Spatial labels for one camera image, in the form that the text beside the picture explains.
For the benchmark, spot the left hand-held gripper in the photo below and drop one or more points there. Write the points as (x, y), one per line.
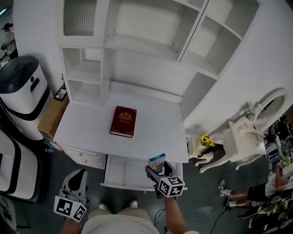
(66, 205)

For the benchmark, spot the person's white shoe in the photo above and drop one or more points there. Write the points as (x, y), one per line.
(133, 203)
(104, 207)

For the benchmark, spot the white and black robot machine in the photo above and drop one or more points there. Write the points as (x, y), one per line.
(25, 164)
(23, 96)

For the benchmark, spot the white drawer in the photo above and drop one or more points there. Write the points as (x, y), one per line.
(119, 173)

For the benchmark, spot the white cabinet with shelves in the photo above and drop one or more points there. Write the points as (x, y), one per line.
(91, 128)

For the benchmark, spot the red hardcover book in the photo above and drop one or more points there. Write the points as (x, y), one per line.
(123, 121)

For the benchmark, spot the person's left forearm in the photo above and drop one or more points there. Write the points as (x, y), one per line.
(69, 227)

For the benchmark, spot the white ornate flower stand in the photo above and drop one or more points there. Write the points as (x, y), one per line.
(195, 148)

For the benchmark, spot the white flower bouquet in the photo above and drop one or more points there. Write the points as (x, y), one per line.
(250, 112)

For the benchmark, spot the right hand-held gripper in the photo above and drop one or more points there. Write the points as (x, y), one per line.
(171, 186)

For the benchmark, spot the small blue white box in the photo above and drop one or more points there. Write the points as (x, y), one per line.
(156, 163)

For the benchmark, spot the white vanity table with mirror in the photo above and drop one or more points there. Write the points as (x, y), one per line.
(240, 141)

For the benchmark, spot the small black picture frame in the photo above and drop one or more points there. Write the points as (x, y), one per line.
(60, 93)

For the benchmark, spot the person's right white shoe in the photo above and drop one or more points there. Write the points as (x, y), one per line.
(133, 203)

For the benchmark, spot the brown cardboard box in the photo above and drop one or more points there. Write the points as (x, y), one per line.
(51, 118)

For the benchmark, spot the person's left white shoe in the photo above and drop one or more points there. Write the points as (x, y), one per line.
(104, 207)

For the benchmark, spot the person's light clothing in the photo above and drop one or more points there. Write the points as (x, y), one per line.
(119, 222)

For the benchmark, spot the person's right forearm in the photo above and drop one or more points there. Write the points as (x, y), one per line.
(174, 214)

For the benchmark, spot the sunflower bouquet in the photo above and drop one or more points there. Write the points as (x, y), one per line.
(204, 139)

